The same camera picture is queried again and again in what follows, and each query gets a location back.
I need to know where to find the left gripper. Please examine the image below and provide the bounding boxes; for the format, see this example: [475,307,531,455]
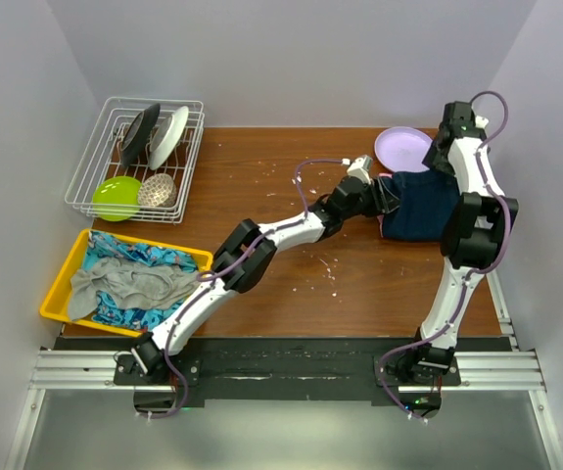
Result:
[341,176,400,221]

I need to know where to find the pink t-shirt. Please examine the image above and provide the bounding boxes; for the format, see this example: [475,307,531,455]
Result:
[376,171,395,239]

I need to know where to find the dark blue denim jeans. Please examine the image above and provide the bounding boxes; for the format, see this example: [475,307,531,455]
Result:
[379,169,460,242]

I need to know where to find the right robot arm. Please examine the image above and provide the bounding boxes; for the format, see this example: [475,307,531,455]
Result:
[403,101,519,385]

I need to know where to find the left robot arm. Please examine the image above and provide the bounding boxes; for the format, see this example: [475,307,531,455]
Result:
[131,176,399,384]

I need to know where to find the lilac plastic plate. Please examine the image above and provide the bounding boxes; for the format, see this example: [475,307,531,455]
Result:
[374,126,432,172]

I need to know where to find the patterned ceramic cup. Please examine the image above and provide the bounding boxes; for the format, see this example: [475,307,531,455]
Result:
[137,173,177,208]

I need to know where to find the white plate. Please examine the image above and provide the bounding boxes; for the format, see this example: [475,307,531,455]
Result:
[148,106,189,170]

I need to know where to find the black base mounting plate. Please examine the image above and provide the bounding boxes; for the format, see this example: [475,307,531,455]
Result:
[114,338,461,411]

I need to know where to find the green plastic bowl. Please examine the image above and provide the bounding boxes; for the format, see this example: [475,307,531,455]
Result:
[92,176,142,222]

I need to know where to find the grey cloth garment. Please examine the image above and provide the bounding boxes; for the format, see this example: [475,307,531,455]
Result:
[68,258,199,320]

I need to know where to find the blue patterned cloth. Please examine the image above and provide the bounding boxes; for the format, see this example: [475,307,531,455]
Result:
[68,231,199,332]

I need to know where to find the yellow plastic tray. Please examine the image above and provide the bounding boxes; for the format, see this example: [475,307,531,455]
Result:
[40,229,212,337]

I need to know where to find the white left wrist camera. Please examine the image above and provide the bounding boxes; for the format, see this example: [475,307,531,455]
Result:
[342,155,373,184]

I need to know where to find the white wire dish rack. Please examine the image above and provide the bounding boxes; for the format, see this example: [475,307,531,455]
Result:
[65,97,205,224]

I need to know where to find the aluminium frame rail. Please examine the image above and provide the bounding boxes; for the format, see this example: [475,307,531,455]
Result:
[4,350,563,470]

